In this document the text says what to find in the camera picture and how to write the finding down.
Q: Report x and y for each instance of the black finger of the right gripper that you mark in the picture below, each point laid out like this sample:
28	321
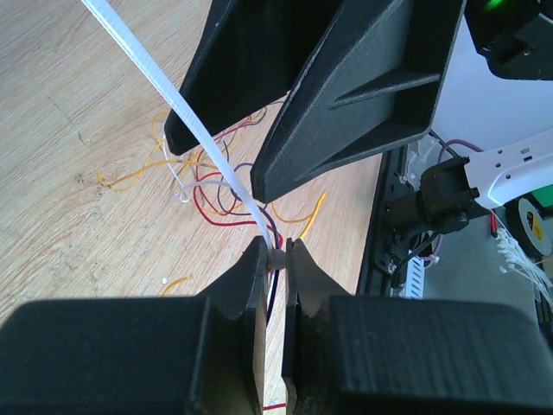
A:
371	84
252	53

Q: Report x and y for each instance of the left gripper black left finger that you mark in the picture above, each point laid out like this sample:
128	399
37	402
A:
202	354

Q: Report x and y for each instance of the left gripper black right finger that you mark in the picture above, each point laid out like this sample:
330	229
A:
346	354

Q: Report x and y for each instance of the white zip tie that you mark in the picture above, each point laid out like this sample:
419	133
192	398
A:
134	49

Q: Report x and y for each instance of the spare white zip ties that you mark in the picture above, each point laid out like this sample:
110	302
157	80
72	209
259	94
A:
516	261

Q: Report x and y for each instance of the black yellow tape roll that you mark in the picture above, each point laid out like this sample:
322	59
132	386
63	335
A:
526	218

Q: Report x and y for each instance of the light blue slotted cable duct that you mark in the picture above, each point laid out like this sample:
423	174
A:
415	279

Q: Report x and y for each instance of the black aluminium frame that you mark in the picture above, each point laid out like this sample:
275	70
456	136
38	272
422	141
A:
383	249

